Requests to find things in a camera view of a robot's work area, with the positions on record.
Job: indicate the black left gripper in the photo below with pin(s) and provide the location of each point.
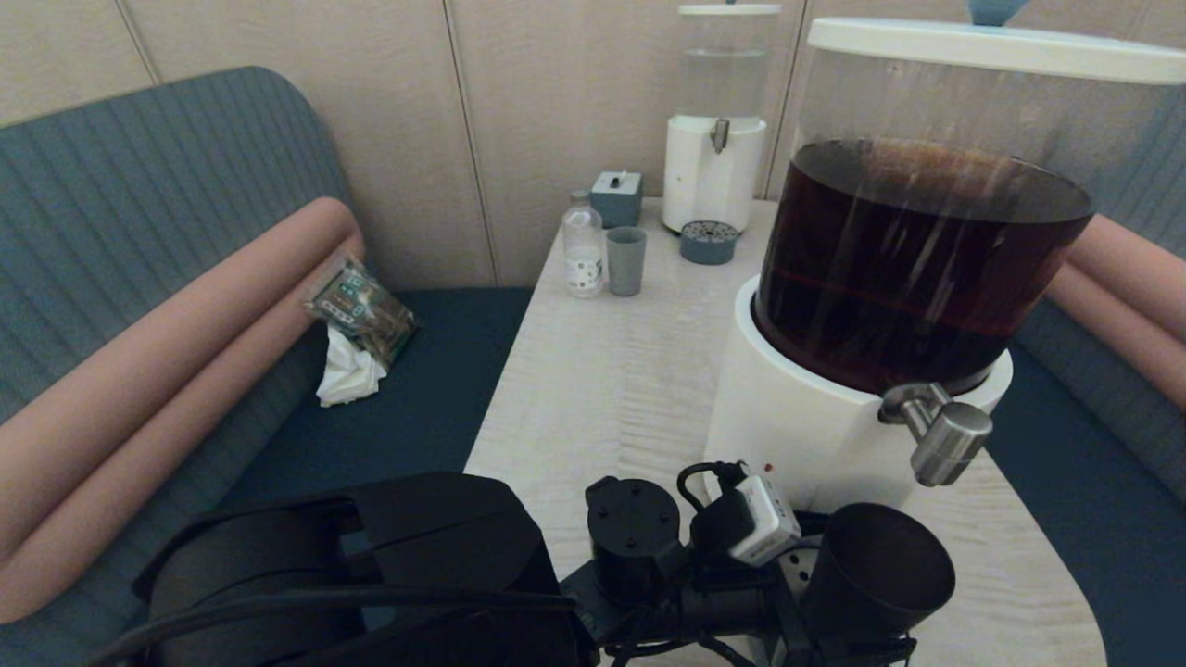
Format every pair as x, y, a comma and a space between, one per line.
732, 616

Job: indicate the black tapered cup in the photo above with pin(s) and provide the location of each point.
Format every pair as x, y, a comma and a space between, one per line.
880, 574

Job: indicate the large metal dispenser tap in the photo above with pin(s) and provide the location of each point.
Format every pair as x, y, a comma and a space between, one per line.
947, 443

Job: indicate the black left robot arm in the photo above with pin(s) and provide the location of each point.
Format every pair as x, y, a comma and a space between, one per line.
417, 556

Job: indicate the grey-blue plastic cup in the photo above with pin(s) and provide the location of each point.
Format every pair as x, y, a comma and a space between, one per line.
626, 261

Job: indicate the large dark tea dispenser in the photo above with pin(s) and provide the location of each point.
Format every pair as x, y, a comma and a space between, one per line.
797, 408

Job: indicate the dark blue seat cushion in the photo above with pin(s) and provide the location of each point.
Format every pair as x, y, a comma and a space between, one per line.
417, 398
1112, 574

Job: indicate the small perforated drip tray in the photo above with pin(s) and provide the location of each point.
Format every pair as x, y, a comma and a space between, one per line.
709, 243

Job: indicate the clear plastic bottle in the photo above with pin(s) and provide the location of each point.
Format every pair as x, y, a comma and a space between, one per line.
584, 252

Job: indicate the small clear water dispenser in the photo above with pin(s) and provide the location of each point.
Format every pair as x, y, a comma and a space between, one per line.
709, 181

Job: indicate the grey-blue tissue box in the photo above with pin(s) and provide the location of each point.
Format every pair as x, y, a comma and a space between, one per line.
616, 201

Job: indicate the small metal dispenser tap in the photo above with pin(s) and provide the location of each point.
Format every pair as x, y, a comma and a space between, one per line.
719, 135

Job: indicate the crumpled white tissue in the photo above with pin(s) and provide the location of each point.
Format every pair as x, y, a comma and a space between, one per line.
350, 373

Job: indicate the green snack packet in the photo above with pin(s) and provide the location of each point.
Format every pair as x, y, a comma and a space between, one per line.
366, 313

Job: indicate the large white dispenser lid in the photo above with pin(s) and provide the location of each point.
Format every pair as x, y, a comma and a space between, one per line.
973, 48

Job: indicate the small white dispenser lid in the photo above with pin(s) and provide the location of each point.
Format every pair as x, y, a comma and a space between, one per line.
730, 9

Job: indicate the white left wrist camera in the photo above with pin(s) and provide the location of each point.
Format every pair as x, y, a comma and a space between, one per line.
764, 519

